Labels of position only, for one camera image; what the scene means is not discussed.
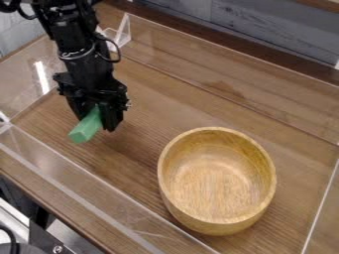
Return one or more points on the brown wooden bowl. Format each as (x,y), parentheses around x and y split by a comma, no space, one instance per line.
(217,180)

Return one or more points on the clear acrylic table barrier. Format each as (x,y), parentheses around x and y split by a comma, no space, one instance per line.
(187,83)

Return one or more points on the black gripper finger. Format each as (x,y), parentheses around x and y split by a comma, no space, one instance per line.
(111,114)
(82,105)

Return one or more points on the black metal table clamp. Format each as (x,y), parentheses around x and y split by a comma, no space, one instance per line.
(57,239)

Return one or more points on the green rectangular block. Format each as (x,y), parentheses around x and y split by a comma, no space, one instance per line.
(87,128)

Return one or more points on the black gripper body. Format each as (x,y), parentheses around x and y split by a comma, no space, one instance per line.
(90,76)

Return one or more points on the clear acrylic corner bracket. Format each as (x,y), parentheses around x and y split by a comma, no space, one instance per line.
(119,36)

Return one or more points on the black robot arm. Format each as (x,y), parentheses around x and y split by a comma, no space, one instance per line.
(69,21)

